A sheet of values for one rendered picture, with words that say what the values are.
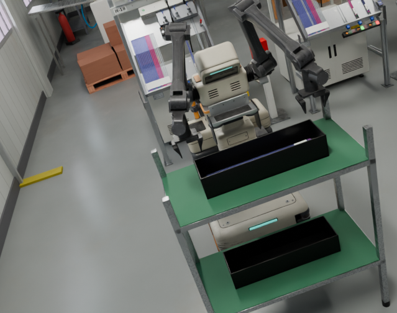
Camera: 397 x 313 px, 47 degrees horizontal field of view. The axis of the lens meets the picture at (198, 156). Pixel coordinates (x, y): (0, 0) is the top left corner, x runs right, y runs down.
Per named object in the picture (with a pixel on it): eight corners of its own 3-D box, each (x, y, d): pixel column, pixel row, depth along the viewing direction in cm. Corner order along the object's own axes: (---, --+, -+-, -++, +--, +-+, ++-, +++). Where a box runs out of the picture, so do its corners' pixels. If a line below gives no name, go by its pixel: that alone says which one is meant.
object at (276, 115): (290, 118, 433) (274, 40, 394) (266, 127, 433) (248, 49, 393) (281, 108, 454) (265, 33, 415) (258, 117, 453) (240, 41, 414)
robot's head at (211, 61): (194, 65, 248) (192, 51, 234) (230, 52, 249) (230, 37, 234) (203, 87, 244) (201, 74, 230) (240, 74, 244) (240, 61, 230)
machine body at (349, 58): (369, 76, 459) (364, 15, 427) (304, 99, 457) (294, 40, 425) (340, 58, 515) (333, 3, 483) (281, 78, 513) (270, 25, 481)
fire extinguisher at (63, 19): (66, 43, 945) (52, 11, 911) (80, 38, 945) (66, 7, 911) (66, 47, 920) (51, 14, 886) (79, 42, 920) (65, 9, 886)
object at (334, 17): (378, 13, 399) (379, 12, 396) (306, 38, 397) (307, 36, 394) (368, -5, 404) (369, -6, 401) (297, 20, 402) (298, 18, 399)
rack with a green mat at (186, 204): (391, 305, 241) (374, 127, 185) (228, 366, 238) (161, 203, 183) (349, 249, 281) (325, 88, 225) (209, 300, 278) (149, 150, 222)
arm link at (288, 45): (252, 1, 208) (233, 15, 208) (250, -8, 203) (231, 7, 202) (317, 58, 189) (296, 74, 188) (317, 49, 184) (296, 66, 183)
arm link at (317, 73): (307, 46, 188) (291, 59, 188) (323, 52, 179) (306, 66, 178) (317, 69, 195) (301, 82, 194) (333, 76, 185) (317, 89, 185)
